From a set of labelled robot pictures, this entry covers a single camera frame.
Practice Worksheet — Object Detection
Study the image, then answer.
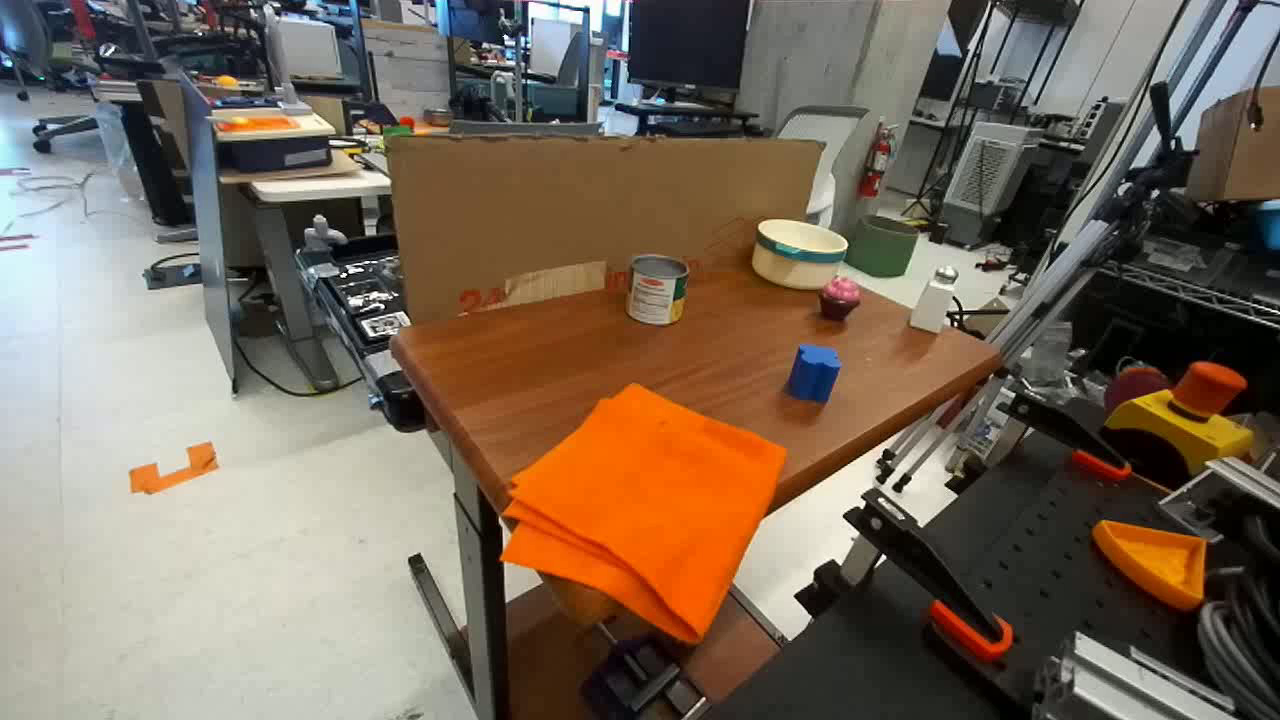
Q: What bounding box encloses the dark red ball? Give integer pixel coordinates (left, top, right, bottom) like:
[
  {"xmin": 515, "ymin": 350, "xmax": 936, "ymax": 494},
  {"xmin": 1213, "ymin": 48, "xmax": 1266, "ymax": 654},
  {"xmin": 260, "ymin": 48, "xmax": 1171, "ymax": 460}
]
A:
[{"xmin": 1100, "ymin": 357, "xmax": 1171, "ymax": 412}]

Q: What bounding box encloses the tin can with yellow label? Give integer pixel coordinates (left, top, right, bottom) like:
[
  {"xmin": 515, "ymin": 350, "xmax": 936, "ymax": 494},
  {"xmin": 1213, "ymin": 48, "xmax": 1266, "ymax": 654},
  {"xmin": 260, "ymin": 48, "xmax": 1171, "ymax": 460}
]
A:
[{"xmin": 625, "ymin": 253, "xmax": 691, "ymax": 332}]

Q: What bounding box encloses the white salt cellar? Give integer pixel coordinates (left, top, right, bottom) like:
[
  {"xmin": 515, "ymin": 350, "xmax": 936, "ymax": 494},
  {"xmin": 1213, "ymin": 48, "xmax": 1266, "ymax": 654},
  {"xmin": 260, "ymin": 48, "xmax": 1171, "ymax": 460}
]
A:
[{"xmin": 907, "ymin": 262, "xmax": 963, "ymax": 335}]

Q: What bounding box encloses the brown cardboard panel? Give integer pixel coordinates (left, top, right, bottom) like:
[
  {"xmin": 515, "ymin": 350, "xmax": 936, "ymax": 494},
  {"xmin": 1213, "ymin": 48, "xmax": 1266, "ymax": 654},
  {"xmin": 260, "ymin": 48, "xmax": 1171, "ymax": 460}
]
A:
[{"xmin": 383, "ymin": 131, "xmax": 827, "ymax": 329}]

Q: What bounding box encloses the orange folded cloth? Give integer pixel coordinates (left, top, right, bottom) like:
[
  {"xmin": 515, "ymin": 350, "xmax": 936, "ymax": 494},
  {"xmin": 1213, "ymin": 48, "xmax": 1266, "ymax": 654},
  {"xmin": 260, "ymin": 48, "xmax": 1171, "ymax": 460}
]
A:
[{"xmin": 502, "ymin": 381, "xmax": 793, "ymax": 648}]

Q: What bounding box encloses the grey cable bundle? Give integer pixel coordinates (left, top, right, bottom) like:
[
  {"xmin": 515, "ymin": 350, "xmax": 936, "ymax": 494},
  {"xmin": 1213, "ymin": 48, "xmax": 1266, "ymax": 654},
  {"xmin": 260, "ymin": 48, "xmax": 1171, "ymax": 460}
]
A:
[{"xmin": 1191, "ymin": 585, "xmax": 1280, "ymax": 720}]

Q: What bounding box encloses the white office desk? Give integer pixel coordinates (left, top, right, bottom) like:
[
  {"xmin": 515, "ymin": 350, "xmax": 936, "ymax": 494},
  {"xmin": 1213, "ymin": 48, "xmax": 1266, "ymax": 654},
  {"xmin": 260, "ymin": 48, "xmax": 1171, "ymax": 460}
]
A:
[{"xmin": 218, "ymin": 164, "xmax": 395, "ymax": 390}]

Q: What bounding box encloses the orange plastic wedge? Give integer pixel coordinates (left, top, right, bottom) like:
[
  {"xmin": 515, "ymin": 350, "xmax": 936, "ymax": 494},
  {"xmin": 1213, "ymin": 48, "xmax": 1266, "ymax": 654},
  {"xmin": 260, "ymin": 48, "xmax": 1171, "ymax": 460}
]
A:
[{"xmin": 1087, "ymin": 516, "xmax": 1213, "ymax": 615}]

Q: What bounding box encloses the white pot with teal rim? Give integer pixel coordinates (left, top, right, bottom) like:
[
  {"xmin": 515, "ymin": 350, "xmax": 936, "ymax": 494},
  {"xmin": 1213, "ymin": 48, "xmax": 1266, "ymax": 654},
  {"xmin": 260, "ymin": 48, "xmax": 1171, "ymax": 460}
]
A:
[{"xmin": 750, "ymin": 214, "xmax": 853, "ymax": 297}]

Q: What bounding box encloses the aluminium extrusion bar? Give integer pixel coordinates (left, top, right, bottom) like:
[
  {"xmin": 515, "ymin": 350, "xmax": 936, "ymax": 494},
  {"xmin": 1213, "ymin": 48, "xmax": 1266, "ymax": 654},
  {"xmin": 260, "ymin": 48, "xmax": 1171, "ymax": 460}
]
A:
[{"xmin": 1035, "ymin": 626, "xmax": 1239, "ymax": 720}]

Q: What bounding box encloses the brown cardboard box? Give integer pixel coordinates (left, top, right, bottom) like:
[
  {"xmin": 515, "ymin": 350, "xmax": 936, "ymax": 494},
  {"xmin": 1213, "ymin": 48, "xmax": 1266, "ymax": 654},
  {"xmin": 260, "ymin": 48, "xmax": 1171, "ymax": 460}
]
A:
[{"xmin": 1183, "ymin": 82, "xmax": 1280, "ymax": 208}]

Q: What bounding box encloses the black clamp under table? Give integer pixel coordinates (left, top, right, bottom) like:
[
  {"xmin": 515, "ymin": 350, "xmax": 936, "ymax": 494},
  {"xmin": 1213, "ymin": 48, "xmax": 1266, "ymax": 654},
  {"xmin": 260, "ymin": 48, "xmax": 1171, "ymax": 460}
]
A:
[{"xmin": 581, "ymin": 626, "xmax": 708, "ymax": 720}]

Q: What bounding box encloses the black perforated breadboard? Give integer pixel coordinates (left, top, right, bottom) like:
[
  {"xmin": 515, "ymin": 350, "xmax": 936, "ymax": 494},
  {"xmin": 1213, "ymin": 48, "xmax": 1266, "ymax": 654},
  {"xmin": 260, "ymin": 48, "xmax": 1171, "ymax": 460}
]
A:
[{"xmin": 703, "ymin": 423, "xmax": 1280, "ymax": 720}]

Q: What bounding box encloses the blue toy block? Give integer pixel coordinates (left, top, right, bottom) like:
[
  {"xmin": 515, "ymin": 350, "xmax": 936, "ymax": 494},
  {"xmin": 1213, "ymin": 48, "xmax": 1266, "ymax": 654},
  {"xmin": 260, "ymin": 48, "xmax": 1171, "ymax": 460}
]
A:
[{"xmin": 785, "ymin": 338, "xmax": 848, "ymax": 408}]

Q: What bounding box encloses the red fire extinguisher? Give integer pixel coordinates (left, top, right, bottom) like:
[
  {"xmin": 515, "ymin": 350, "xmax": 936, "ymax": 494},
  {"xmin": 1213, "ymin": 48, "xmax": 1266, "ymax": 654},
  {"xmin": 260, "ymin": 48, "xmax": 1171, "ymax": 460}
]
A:
[{"xmin": 855, "ymin": 121, "xmax": 898, "ymax": 203}]

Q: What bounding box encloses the black clamp with orange handle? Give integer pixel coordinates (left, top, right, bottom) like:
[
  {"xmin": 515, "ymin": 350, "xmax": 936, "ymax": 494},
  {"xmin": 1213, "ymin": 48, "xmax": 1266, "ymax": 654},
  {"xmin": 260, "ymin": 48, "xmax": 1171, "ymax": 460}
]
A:
[
  {"xmin": 995, "ymin": 376, "xmax": 1136, "ymax": 489},
  {"xmin": 842, "ymin": 484, "xmax": 1021, "ymax": 671}
]

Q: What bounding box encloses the black box with orange lid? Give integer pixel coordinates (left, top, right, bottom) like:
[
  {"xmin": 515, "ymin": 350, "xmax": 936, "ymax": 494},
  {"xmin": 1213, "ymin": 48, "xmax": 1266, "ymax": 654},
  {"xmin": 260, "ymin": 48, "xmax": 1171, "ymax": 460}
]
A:
[{"xmin": 213, "ymin": 107, "xmax": 338, "ymax": 177}]

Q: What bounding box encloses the black computer monitor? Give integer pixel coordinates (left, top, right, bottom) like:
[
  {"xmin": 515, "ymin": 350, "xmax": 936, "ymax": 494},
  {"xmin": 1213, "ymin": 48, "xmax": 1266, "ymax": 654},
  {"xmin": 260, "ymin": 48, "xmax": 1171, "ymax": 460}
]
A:
[{"xmin": 625, "ymin": 0, "xmax": 751, "ymax": 96}]

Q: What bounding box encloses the pink toy cupcake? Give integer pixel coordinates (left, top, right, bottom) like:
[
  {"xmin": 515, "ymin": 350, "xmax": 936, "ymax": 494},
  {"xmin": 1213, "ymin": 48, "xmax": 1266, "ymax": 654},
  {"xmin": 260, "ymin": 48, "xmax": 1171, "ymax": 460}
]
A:
[{"xmin": 817, "ymin": 276, "xmax": 866, "ymax": 324}]

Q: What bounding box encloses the aluminium camera stand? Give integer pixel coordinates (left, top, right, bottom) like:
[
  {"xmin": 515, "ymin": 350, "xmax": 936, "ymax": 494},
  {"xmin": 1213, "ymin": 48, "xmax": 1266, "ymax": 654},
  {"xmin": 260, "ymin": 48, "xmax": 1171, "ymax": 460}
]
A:
[{"xmin": 878, "ymin": 0, "xmax": 1245, "ymax": 490}]

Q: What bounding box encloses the green bin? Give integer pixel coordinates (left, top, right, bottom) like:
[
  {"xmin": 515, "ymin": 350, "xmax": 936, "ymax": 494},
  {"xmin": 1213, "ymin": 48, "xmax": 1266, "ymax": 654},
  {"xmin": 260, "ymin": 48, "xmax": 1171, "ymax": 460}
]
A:
[{"xmin": 846, "ymin": 211, "xmax": 924, "ymax": 278}]

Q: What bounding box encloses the yellow emergency stop button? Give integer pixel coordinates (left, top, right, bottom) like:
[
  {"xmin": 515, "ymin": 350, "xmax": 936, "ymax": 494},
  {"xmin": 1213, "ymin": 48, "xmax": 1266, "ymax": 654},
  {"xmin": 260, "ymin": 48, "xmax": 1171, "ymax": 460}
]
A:
[{"xmin": 1100, "ymin": 357, "xmax": 1259, "ymax": 475}]

